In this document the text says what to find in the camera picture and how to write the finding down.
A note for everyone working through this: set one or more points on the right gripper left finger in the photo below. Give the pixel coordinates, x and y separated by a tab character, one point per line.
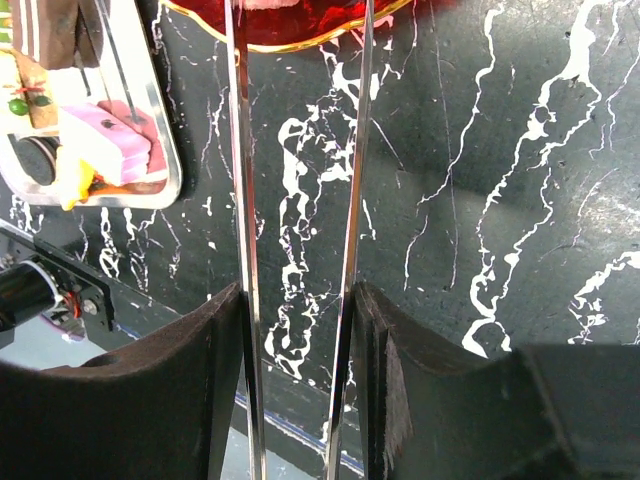
158	408

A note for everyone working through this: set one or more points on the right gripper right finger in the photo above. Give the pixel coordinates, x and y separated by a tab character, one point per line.
429	409

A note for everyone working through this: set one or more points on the pink cake slice front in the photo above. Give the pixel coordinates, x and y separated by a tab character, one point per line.
89	130

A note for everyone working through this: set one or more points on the stainless steel tray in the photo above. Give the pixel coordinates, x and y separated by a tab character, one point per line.
125	84

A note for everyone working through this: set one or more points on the red three-tier dessert stand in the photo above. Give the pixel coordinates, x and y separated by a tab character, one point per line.
279	26

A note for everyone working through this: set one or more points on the orange fish cookie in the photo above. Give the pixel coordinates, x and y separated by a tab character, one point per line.
76	180

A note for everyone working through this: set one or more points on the black round cookie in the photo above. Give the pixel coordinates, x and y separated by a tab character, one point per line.
37	156

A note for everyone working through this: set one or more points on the yellow cake slice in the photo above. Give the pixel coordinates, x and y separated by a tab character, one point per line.
27	99

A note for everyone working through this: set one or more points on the brown chocolate cake slice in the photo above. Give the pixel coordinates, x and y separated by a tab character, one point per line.
57	34

